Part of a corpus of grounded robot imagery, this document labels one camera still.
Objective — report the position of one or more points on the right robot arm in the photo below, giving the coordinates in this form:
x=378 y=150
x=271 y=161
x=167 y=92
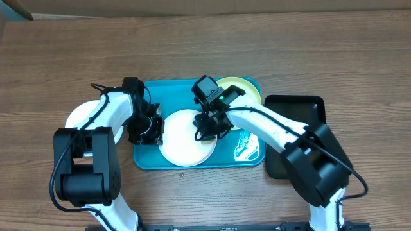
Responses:
x=316 y=164

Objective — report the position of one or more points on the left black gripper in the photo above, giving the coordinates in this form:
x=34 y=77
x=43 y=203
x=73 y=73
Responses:
x=154 y=139

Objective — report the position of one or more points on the green yellow sponge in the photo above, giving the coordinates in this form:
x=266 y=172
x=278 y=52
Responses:
x=208 y=140

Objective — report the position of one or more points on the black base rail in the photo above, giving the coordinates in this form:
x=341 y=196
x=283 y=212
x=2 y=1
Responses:
x=286 y=226

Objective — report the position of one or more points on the black rectangular tray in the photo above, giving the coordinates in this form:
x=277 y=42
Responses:
x=307 y=109

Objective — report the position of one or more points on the green rimmed plate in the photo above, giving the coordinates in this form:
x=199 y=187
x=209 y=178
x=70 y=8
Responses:
x=250 y=90

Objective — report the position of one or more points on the white plate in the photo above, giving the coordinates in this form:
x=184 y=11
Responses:
x=178 y=140
x=81 y=114

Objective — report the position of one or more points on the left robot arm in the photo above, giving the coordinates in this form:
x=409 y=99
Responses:
x=86 y=176

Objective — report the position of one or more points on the teal plastic tray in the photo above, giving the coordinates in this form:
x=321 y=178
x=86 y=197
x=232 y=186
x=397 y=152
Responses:
x=239 y=148

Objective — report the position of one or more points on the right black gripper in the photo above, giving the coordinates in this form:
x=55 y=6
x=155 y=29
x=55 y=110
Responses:
x=205 y=123

